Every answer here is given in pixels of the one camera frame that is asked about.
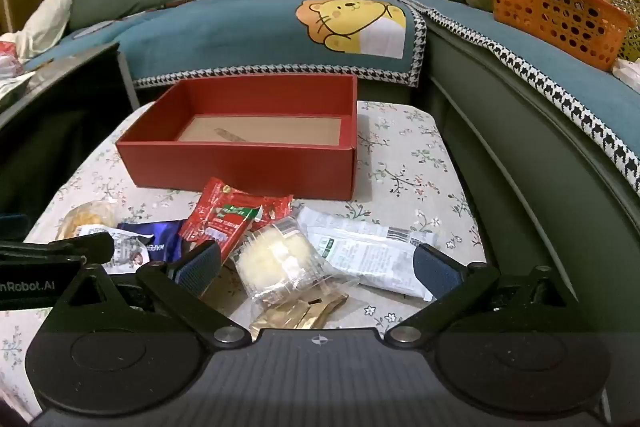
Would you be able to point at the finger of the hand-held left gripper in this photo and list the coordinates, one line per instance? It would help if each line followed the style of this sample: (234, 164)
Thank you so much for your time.
(12, 227)
(55, 249)

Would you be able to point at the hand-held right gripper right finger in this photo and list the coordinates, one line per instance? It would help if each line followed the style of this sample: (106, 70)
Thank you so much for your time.
(435, 269)

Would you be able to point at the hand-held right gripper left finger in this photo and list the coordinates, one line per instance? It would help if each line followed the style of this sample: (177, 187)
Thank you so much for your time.
(200, 268)

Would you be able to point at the clear-wrapped round cookie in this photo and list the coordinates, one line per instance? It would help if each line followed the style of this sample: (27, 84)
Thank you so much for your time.
(87, 217)

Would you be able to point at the red packet with green label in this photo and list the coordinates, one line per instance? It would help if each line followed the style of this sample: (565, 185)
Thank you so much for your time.
(220, 219)

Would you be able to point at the blue wafer packet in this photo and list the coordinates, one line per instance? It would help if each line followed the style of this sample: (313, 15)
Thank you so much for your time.
(155, 239)

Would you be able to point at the clear-wrapped white cake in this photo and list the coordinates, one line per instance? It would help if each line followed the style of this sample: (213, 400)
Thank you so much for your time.
(275, 257)

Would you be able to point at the white and green snack packet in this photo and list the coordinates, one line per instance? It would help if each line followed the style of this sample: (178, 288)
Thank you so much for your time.
(360, 252)

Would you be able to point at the red cardboard box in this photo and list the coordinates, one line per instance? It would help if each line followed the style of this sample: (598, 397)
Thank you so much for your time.
(240, 167)

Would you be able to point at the white printed snack packet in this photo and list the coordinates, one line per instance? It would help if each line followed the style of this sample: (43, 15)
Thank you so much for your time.
(127, 252)

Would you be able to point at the gold foil packet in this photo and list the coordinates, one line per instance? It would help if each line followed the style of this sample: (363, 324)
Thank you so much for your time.
(295, 314)

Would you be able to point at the floral tablecloth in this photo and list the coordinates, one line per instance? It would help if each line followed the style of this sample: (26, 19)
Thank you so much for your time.
(400, 157)

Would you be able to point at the dark side table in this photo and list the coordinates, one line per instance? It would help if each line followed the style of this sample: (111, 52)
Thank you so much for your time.
(50, 107)

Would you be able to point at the green sofa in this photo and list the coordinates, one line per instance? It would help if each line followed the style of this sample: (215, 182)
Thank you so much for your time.
(500, 157)

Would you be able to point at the red plastic bag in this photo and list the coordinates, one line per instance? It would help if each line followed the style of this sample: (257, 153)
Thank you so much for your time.
(7, 54)

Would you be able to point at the white cloth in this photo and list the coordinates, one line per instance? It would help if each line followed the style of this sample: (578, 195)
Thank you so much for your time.
(45, 22)

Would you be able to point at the teal lion blanket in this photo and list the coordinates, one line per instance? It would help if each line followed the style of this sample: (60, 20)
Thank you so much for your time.
(225, 32)

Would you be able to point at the teal houndstooth-edged blanket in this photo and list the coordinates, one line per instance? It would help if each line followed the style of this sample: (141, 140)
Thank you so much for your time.
(500, 32)

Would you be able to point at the white paper wrapper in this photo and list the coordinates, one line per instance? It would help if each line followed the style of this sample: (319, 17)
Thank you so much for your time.
(627, 74)

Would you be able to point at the orange plastic basket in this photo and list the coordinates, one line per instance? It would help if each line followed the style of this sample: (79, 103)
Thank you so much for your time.
(550, 17)

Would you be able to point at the yellow plastic basket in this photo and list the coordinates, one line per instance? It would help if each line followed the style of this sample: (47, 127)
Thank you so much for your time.
(627, 7)

